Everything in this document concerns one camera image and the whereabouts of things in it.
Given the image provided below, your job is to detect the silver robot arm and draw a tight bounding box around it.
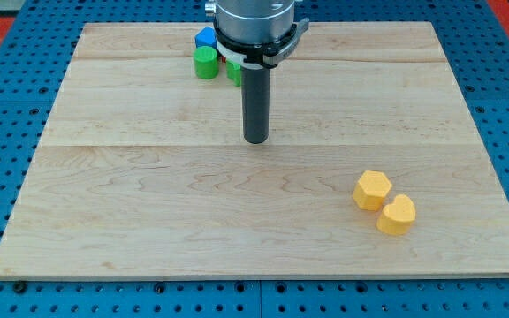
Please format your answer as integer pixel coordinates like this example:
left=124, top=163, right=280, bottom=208
left=204, top=0, right=296, bottom=44

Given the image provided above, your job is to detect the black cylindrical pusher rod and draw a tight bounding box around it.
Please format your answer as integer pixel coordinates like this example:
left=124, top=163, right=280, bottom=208
left=241, top=68, right=270, bottom=144

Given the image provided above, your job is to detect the green block behind rod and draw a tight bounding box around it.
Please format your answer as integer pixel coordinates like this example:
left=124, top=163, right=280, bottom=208
left=226, top=59, right=242, bottom=87

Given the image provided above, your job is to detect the black and white mounting clamp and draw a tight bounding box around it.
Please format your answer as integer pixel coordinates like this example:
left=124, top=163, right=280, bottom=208
left=214, top=18, right=309, bottom=70

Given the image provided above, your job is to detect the green cylinder block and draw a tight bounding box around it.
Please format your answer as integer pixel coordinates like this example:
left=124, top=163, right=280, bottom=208
left=193, top=46, right=219, bottom=80

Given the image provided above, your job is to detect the light wooden board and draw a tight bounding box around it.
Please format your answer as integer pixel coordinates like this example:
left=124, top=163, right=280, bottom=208
left=0, top=22, right=509, bottom=281

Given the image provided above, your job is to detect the yellow hexagon block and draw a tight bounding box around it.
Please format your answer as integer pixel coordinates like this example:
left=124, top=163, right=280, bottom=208
left=352, top=170, right=392, bottom=212

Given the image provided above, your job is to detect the blue block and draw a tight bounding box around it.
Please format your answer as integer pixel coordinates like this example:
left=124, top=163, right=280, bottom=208
left=194, top=26, right=217, bottom=49

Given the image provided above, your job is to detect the yellow heart block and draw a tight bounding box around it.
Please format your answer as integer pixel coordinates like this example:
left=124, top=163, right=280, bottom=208
left=376, top=194, right=416, bottom=236

